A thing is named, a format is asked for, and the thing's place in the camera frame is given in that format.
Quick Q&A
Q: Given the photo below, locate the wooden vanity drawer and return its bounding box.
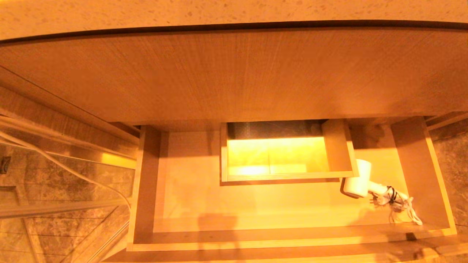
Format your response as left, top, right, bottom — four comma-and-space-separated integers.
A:
102, 116, 468, 263

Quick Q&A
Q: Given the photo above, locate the wooden drawer pipe cutout box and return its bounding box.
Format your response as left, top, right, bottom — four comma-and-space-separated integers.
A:
219, 119, 360, 186

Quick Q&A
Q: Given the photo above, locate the wooden vanity cabinet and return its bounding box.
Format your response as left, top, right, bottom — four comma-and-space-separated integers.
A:
0, 21, 468, 145

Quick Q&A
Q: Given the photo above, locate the speckled stone countertop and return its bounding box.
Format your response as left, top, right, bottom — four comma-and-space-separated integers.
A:
0, 0, 468, 41

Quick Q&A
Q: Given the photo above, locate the thin white cable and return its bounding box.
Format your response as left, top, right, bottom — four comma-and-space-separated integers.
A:
0, 130, 132, 210

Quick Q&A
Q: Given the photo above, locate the glass shower partition metal frame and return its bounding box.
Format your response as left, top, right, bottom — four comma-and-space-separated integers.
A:
0, 116, 139, 263

